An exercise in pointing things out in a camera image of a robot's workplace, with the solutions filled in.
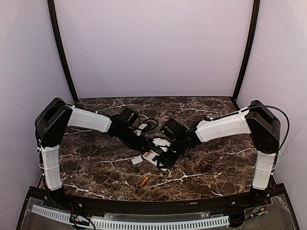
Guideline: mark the white remote control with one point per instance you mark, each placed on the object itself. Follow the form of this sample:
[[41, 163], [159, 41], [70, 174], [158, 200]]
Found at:
[[152, 157]]

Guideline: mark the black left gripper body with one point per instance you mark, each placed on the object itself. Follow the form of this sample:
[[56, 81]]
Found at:
[[144, 145]]

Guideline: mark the white slotted cable duct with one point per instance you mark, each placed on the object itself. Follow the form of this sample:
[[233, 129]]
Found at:
[[111, 221]]

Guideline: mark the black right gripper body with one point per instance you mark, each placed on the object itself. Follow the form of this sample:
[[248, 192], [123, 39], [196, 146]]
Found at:
[[168, 157]]

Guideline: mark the black corner frame post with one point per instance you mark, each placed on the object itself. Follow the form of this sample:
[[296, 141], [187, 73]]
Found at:
[[248, 48], [60, 48]]

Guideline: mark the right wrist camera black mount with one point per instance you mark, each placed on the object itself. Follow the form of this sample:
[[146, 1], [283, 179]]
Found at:
[[161, 143]]

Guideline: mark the black corner frame post left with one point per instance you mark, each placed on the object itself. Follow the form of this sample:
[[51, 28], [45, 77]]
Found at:
[[60, 48]]

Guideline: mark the black front rail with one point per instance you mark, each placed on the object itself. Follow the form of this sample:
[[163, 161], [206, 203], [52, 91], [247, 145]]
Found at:
[[232, 205]]

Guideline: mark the white battery cover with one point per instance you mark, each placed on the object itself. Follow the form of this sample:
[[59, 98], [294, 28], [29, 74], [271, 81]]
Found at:
[[137, 160]]

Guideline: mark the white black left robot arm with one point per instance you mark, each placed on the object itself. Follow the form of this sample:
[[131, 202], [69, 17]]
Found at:
[[60, 121]]

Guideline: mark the black corner frame post right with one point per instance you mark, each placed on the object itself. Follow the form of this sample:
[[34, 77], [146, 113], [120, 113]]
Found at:
[[248, 48]]

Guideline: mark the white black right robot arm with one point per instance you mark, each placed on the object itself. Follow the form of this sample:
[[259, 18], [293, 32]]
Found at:
[[255, 120]]

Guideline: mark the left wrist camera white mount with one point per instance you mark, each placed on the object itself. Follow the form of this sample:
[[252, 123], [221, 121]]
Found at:
[[143, 128]]

